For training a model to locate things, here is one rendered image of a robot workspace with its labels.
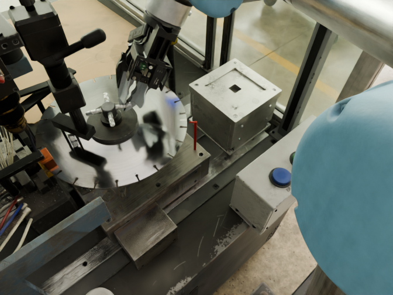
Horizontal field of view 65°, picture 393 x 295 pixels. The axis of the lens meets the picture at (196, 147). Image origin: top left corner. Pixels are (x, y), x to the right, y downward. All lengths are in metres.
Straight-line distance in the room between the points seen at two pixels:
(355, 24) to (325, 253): 0.25
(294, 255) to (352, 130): 1.46
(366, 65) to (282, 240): 1.07
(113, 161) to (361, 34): 0.48
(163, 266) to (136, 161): 0.26
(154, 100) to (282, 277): 1.09
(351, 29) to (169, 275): 0.59
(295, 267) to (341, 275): 1.40
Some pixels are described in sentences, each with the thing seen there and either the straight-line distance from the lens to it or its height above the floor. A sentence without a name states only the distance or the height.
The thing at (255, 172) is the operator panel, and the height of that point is 0.90.
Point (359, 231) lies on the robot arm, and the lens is 0.19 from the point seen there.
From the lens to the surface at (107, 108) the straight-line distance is 0.67.
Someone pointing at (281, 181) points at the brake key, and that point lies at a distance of 0.68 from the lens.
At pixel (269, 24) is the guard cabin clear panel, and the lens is 0.88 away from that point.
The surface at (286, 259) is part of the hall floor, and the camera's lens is 1.60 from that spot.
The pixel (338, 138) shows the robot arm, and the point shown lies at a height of 1.35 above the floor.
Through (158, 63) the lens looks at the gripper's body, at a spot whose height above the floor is 1.11.
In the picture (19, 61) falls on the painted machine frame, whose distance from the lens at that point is 0.79.
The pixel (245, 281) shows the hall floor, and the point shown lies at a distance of 1.53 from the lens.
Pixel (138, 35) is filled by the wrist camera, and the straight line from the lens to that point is 0.65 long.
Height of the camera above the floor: 1.47
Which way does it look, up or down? 53 degrees down
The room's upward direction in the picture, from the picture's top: 2 degrees clockwise
